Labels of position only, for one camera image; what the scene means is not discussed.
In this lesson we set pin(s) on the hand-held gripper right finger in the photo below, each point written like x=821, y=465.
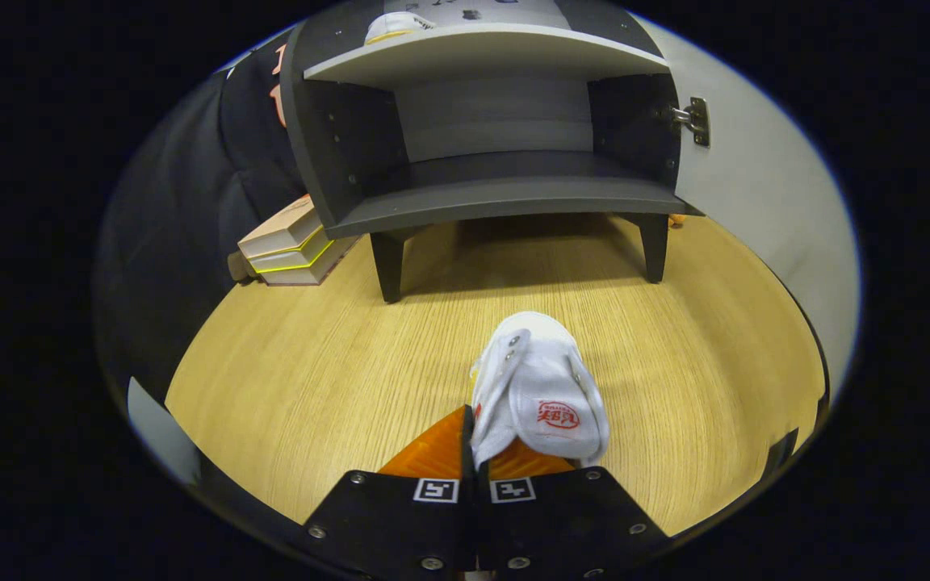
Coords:
x=562, y=524

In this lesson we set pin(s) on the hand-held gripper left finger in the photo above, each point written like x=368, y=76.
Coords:
x=467, y=452

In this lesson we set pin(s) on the white shoe with red label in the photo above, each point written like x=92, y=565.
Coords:
x=542, y=379

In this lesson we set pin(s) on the dark grey shoe cabinet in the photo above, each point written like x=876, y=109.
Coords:
x=505, y=198

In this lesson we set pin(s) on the white shoe with striped side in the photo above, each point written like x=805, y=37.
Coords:
x=396, y=26

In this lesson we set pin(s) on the grey book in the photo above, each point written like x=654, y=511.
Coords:
x=303, y=272

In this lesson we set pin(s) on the yellow edged book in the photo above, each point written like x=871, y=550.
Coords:
x=291, y=254

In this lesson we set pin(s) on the dark brown small object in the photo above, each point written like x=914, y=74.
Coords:
x=235, y=266

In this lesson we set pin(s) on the grey rounded object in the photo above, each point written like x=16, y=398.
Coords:
x=160, y=440

